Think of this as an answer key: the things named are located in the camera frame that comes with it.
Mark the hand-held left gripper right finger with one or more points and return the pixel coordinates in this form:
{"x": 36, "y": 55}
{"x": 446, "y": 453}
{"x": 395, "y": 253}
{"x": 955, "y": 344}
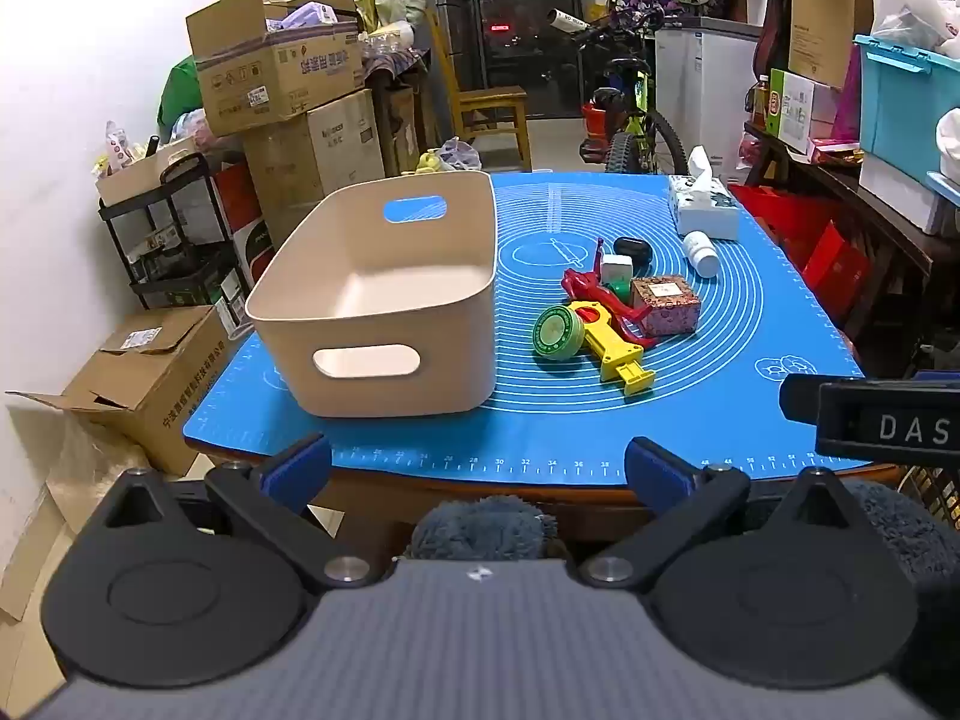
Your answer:
{"x": 660, "y": 466}

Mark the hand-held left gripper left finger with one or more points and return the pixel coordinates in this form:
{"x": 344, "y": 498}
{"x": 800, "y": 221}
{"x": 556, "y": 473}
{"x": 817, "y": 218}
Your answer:
{"x": 300, "y": 466}

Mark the beige plastic storage bin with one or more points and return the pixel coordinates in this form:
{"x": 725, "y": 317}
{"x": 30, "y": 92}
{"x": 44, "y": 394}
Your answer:
{"x": 375, "y": 292}

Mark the white charger plug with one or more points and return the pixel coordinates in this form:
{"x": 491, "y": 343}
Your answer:
{"x": 616, "y": 267}

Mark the blue silicone baking mat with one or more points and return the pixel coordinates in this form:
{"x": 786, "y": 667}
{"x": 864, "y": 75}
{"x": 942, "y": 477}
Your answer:
{"x": 675, "y": 405}

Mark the yellow toy gun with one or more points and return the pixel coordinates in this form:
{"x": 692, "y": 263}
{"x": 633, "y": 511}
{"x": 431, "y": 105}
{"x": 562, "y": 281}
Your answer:
{"x": 611, "y": 349}

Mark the floral square box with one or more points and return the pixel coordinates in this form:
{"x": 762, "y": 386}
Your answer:
{"x": 666, "y": 306}

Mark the green round tin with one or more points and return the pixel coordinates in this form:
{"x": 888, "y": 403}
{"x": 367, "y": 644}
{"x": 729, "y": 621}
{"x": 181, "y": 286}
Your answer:
{"x": 557, "y": 331}

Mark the flattened open cardboard box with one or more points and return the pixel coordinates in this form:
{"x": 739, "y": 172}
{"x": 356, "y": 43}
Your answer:
{"x": 150, "y": 382}

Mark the small green block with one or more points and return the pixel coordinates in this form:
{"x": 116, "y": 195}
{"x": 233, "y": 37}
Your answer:
{"x": 618, "y": 291}

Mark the red gift bags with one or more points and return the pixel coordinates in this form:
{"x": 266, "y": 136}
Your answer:
{"x": 817, "y": 240}

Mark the red plastic toy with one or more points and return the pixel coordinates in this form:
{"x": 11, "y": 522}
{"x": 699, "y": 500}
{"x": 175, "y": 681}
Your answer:
{"x": 589, "y": 289}

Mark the grey fleece clothing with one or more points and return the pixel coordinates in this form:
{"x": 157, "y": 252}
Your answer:
{"x": 480, "y": 532}

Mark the dark wooden side table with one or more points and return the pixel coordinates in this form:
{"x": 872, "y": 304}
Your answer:
{"x": 885, "y": 217}

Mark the white pill bottle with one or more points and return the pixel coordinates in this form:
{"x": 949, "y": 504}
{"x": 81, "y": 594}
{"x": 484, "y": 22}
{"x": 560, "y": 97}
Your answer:
{"x": 701, "y": 253}

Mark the black earbuds case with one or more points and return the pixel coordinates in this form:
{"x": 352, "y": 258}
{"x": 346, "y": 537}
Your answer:
{"x": 631, "y": 249}

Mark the black utility cart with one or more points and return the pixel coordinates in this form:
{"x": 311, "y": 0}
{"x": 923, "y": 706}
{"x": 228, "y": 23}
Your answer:
{"x": 180, "y": 240}

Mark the white patterned tissue box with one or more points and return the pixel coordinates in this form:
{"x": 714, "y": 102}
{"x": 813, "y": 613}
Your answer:
{"x": 701, "y": 202}

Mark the large plain cardboard box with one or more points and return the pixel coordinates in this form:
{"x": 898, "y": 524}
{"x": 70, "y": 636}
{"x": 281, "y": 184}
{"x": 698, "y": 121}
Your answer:
{"x": 315, "y": 157}

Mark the blue plastic crate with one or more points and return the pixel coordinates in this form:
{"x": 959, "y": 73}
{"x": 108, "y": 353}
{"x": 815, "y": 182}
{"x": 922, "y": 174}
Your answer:
{"x": 896, "y": 105}

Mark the green and white box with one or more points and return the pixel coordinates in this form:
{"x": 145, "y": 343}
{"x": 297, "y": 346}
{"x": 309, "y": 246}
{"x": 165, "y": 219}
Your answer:
{"x": 799, "y": 112}

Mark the magenta gift bag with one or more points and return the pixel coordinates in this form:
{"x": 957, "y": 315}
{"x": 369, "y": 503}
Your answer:
{"x": 850, "y": 97}

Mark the amber oil bottle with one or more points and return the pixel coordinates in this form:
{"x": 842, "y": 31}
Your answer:
{"x": 761, "y": 103}

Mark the small cardboard box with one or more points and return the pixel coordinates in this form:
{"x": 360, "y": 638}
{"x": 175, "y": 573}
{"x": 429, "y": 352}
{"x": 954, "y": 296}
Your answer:
{"x": 139, "y": 172}

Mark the green mountain bicycle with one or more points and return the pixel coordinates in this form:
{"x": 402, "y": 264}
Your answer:
{"x": 637, "y": 120}

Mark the clear plastic bag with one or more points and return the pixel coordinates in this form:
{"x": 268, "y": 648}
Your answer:
{"x": 459, "y": 156}

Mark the narrow brown cardboard box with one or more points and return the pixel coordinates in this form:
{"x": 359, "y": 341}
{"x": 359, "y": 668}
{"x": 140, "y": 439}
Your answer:
{"x": 401, "y": 131}

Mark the white chest freezer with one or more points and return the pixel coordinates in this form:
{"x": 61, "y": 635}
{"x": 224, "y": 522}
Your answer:
{"x": 705, "y": 82}

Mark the green bag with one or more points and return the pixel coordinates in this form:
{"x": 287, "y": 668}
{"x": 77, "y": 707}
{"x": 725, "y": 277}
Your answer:
{"x": 178, "y": 97}

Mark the open printed cardboard box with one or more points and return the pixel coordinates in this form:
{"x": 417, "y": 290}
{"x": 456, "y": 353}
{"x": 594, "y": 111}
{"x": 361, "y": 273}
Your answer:
{"x": 277, "y": 75}

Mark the wooden chair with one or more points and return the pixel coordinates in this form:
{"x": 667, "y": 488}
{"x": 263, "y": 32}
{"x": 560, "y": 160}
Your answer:
{"x": 487, "y": 105}

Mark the tall brown cardboard box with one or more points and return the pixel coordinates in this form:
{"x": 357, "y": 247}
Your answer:
{"x": 829, "y": 7}

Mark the white plastic bag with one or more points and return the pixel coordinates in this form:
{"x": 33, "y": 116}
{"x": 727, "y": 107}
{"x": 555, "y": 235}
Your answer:
{"x": 904, "y": 0}

